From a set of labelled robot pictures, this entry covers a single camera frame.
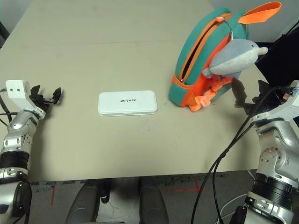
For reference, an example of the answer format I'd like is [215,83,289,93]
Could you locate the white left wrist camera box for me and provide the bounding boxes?
[5,79,46,120]

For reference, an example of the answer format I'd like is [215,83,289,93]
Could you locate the teal and orange backpack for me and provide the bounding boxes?
[168,1,283,113]

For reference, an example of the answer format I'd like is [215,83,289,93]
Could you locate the grey shark plush keychain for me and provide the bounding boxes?
[201,38,269,79]

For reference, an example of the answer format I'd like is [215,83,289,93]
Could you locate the grey robot leg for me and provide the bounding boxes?
[66,179,101,224]
[138,178,169,224]

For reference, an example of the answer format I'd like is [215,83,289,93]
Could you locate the grey robot left leg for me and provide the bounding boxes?
[66,179,101,224]

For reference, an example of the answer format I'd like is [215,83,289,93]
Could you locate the white floor cable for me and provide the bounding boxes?
[216,168,257,224]

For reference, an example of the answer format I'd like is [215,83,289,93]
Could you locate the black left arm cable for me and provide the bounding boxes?
[0,87,18,128]

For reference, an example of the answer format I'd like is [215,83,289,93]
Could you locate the white Unitree pencil case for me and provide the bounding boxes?
[98,90,158,117]

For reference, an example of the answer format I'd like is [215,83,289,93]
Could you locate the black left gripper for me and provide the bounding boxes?
[29,85,63,113]

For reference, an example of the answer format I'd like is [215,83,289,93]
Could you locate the grey robot right leg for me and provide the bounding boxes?
[138,178,169,224]

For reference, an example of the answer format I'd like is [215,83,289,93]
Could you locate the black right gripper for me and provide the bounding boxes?
[231,79,285,116]

